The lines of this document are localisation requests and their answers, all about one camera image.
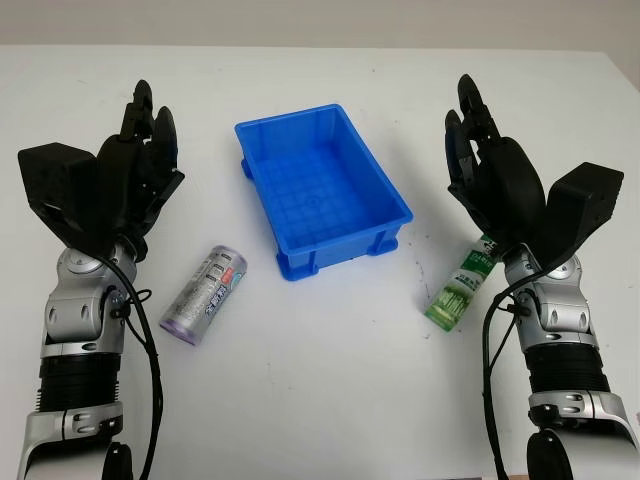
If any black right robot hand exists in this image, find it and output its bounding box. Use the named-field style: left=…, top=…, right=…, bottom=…
left=443, top=73, right=547, bottom=256

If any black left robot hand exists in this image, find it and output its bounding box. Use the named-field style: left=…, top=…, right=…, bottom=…
left=92, top=78, right=187, bottom=256

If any green rectangular box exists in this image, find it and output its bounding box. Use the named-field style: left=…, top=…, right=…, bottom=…
left=424, top=233, right=501, bottom=333

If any silver purple garbage bag roll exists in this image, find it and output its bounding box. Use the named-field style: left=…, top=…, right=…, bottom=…
left=159, top=244, right=250, bottom=347

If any blue plastic tray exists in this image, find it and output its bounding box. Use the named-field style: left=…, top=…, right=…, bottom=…
left=233, top=103, right=415, bottom=284

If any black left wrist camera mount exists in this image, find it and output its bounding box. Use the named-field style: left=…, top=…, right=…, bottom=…
left=16, top=142, right=101, bottom=251

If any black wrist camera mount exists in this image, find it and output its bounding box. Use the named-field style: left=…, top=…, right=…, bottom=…
left=16, top=142, right=101, bottom=251
left=537, top=162, right=625, bottom=274

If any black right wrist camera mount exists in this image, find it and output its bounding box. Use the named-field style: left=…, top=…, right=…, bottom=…
left=537, top=162, right=625, bottom=274

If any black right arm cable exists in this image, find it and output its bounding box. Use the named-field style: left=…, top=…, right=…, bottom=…
left=478, top=264, right=554, bottom=480

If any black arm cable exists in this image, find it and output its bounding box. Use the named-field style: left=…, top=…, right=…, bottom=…
left=478, top=264, right=554, bottom=480
left=94, top=253, right=166, bottom=480

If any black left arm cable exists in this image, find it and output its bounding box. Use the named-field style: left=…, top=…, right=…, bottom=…
left=94, top=253, right=166, bottom=480

